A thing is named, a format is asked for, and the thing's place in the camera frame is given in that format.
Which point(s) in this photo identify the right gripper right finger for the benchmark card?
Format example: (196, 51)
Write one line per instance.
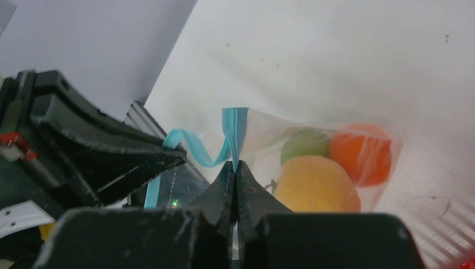
(271, 236)

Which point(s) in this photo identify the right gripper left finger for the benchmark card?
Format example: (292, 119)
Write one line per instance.
(195, 236)

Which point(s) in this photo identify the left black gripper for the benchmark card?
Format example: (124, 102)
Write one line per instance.
(51, 134)

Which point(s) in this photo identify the yellow orange with leaf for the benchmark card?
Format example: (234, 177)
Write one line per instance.
(316, 184)

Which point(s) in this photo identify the clear zip top bag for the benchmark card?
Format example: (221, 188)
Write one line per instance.
(256, 138)

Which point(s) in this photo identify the green lime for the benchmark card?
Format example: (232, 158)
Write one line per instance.
(307, 141)

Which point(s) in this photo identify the orange tangerine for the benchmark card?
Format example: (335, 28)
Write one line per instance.
(363, 151)

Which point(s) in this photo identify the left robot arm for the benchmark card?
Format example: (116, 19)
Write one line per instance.
(20, 237)

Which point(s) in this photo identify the red plastic basket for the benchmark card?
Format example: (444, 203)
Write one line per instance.
(470, 264)

